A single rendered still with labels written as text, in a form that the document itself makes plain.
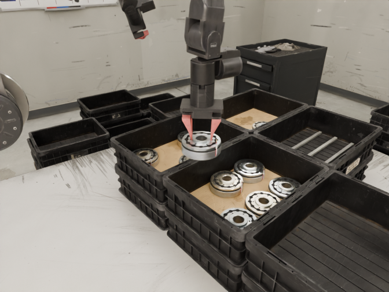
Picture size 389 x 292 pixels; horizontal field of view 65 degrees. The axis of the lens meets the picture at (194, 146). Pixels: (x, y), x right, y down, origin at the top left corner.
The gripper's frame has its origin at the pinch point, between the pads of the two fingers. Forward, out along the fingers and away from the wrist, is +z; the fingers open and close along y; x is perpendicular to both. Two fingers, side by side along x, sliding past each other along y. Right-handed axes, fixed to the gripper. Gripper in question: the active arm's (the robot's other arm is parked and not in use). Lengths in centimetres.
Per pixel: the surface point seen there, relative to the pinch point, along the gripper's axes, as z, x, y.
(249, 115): 23, -66, -21
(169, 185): 13.3, 3.8, 8.2
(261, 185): 22.5, -10.2, -19.3
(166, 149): 22.7, -31.2, 14.2
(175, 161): 22.7, -22.7, 9.9
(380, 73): 65, -294, -202
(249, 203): 19.3, 2.4, -13.8
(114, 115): 54, -132, 67
